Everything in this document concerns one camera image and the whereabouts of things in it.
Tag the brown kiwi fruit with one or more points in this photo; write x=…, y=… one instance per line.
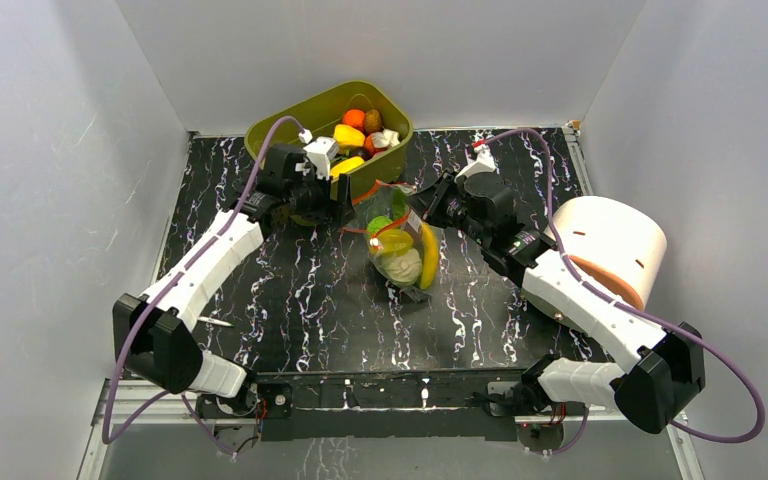
x=372, y=122

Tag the olive green plastic bin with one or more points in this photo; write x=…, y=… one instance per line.
x=321, y=112

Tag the clear zip top bag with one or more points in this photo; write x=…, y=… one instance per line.
x=377, y=201

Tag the yellow green starfruit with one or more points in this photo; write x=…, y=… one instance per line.
x=392, y=242

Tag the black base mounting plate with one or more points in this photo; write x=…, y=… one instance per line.
x=403, y=404

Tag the white orange cylinder drum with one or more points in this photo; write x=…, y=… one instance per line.
x=615, y=244

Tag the green leafy vegetable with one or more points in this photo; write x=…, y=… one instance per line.
x=399, y=206

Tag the round orange fruit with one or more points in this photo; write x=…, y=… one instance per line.
x=354, y=118

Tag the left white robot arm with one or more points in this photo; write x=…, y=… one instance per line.
x=153, y=331

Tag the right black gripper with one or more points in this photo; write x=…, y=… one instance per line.
x=439, y=201

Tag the yellow banana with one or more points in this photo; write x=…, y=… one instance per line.
x=430, y=258

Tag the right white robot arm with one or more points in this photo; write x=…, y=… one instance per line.
x=653, y=373

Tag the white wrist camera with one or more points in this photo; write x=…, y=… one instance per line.
x=321, y=152
x=479, y=160

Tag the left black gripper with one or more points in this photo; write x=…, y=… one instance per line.
x=333, y=212

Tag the green bumpy lime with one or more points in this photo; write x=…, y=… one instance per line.
x=378, y=223

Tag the wrinkled orange red fruit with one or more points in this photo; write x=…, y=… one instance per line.
x=369, y=145

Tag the yellow bell pepper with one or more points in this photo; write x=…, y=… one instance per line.
x=348, y=137

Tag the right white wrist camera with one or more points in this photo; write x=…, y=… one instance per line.
x=479, y=160

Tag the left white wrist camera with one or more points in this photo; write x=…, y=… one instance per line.
x=321, y=152

